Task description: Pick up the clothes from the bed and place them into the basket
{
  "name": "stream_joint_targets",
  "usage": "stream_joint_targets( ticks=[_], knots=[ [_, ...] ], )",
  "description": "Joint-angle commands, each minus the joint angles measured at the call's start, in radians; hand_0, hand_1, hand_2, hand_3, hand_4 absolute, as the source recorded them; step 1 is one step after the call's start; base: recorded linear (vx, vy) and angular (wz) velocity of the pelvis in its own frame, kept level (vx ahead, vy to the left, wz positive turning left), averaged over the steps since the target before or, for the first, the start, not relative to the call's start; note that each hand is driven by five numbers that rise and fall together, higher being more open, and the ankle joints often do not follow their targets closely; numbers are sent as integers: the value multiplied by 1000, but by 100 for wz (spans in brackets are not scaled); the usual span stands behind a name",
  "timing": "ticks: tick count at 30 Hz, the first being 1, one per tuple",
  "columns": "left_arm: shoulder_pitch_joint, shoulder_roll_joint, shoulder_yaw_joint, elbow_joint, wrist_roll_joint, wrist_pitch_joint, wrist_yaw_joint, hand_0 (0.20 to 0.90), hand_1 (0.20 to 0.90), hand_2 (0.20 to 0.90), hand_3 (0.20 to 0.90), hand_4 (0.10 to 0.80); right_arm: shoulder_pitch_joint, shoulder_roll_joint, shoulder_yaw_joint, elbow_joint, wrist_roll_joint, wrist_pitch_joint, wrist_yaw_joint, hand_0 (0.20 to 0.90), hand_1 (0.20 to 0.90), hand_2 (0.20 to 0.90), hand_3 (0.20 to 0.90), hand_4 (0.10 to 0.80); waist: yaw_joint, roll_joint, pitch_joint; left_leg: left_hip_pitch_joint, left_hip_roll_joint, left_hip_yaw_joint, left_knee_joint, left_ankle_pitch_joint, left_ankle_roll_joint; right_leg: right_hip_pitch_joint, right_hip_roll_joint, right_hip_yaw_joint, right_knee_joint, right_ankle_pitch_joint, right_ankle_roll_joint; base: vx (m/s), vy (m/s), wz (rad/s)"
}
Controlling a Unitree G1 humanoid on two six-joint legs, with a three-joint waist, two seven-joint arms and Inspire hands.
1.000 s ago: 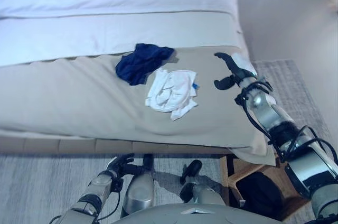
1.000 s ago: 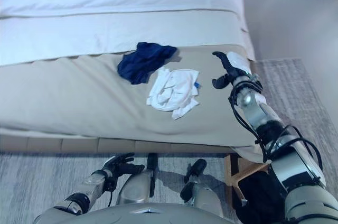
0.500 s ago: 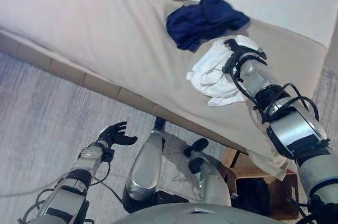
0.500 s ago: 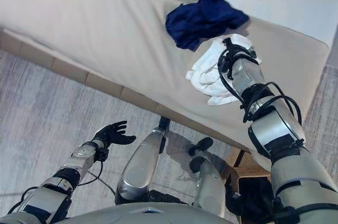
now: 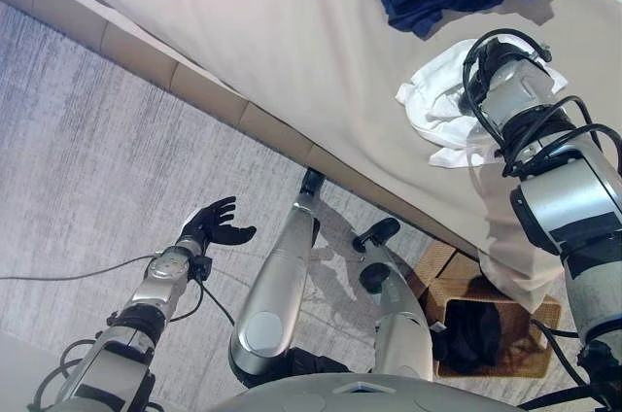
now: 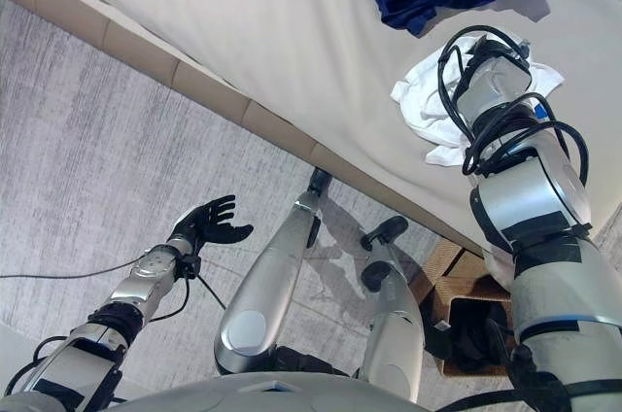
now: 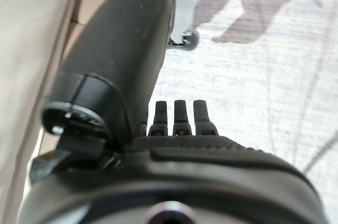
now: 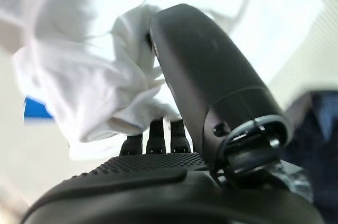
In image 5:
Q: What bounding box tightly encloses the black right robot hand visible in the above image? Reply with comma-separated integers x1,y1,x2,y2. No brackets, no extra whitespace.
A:
468,37,554,82

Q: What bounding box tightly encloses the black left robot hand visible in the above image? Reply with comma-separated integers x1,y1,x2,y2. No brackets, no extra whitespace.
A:
176,195,259,255

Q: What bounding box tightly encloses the white garment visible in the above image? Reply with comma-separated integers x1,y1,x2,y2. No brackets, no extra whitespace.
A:
394,39,570,169

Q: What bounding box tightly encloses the black garment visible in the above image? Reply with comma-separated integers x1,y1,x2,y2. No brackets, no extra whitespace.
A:
431,301,502,375

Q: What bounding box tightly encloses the bed with beige cover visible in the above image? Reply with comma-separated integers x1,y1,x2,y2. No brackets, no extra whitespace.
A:
0,0,622,315

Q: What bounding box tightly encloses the brown wicker basket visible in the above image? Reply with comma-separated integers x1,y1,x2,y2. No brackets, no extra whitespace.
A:
406,240,564,380

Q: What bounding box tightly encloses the silver left robot leg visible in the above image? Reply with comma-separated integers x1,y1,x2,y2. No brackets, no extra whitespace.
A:
227,201,323,380

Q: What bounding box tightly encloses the silver robot leg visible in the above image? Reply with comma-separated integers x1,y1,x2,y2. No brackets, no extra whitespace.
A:
358,235,434,383
227,201,323,380

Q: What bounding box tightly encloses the black left robot foot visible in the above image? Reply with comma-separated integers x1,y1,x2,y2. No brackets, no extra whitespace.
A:
297,166,327,210

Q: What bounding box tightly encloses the black robot foot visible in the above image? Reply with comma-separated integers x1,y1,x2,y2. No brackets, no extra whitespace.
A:
351,216,401,254
297,166,327,210

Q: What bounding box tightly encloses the large grey striped rug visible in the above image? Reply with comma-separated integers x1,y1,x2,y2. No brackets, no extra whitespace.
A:
0,0,441,412

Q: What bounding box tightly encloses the black right robot foot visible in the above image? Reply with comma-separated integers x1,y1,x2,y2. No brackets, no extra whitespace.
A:
351,216,401,254

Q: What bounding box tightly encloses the silver right robot leg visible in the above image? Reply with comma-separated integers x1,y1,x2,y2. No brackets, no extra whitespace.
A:
358,235,434,383

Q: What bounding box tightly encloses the flat brown wicker tray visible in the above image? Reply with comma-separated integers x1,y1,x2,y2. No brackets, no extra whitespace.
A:
411,241,458,288

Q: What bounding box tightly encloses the grey robot torso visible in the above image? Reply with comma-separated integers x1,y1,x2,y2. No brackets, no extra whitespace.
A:
207,371,527,412

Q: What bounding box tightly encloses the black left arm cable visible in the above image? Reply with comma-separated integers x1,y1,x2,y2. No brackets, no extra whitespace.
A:
166,279,236,326

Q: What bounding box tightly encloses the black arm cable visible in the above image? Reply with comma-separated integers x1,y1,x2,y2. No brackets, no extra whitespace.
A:
460,29,622,412
166,279,236,326

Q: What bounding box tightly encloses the brown upholstered bed frame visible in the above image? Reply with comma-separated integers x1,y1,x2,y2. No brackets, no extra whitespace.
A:
0,0,483,260

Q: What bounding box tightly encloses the thin grey floor cable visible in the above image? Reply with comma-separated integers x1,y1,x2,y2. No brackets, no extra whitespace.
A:
0,255,162,283

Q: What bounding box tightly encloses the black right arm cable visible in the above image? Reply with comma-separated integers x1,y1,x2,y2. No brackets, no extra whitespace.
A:
460,29,622,412

